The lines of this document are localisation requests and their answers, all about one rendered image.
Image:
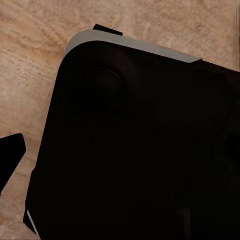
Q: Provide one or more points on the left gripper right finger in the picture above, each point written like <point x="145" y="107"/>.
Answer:
<point x="232" y="149"/>

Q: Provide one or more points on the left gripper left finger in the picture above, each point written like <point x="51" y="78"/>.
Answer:
<point x="12" y="149"/>

